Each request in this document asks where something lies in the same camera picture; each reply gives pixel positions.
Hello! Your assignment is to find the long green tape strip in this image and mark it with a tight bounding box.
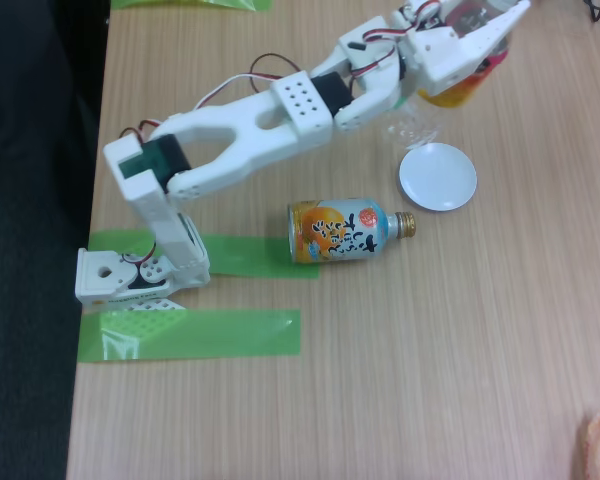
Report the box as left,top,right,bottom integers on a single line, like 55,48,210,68
77,308,302,364

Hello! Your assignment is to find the orange drink aluminium bottle can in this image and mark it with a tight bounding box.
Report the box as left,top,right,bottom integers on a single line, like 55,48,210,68
287,197,418,266

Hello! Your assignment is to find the clear plastic bottle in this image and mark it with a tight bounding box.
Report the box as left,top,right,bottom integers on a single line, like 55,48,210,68
379,0,514,151

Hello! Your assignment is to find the small white round plate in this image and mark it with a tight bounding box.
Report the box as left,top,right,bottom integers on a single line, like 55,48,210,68
398,142,479,214

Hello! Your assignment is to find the wide green tape strip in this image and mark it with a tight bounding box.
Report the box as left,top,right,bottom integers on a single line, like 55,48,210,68
87,228,321,281

